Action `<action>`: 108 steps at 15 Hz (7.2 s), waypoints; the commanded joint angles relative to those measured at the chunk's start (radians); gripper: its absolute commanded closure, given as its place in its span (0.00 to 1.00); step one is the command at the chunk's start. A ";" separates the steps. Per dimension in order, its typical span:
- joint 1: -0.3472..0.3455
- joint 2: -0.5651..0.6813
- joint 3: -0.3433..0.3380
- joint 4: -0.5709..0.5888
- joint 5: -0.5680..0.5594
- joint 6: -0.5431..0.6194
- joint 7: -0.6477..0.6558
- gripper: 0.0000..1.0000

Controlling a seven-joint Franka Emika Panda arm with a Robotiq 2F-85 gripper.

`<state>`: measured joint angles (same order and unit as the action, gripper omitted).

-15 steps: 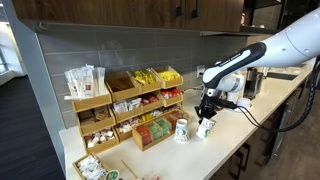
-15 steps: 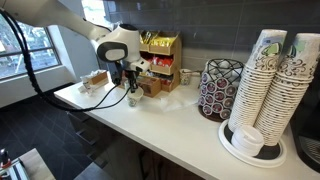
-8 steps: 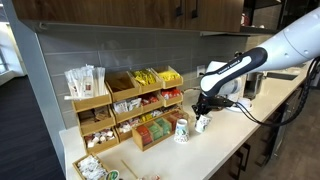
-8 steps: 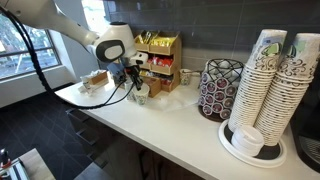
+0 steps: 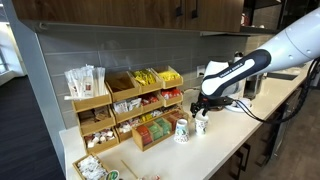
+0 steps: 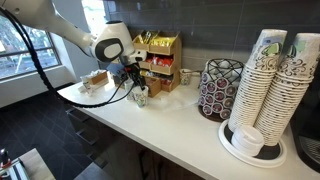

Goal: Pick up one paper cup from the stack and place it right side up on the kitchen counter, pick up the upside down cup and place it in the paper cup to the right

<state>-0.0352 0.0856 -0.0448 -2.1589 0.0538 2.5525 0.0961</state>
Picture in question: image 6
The clear plastic bag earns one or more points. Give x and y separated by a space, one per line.
176 100

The white plastic lid stack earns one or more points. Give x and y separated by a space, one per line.
248 138

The tall patterned paper cup stack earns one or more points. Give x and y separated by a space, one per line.
286 100
256 83

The wooden tea bag box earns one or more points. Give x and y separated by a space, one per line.
155 88

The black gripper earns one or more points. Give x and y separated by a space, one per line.
132 71

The dark lower cabinet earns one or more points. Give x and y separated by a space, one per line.
126 156

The small white green container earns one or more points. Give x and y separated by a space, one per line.
85 83

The window with dark frame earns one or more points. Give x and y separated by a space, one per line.
16 63

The wooden packet box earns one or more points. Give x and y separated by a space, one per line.
100 79

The white round tray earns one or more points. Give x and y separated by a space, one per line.
256 163

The bright narrow window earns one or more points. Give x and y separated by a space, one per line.
93 13

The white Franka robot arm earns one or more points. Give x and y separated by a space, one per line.
66 31

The metal clamp device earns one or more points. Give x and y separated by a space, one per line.
10 171

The wide wooden tiered organizer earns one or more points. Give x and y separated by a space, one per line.
163 50

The small patterned paper cup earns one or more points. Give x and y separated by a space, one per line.
185 78

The light wooden board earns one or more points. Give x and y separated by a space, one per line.
36 166

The red packets pile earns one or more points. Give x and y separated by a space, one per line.
163 61

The yellow stick packets pile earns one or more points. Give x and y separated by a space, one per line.
146 37

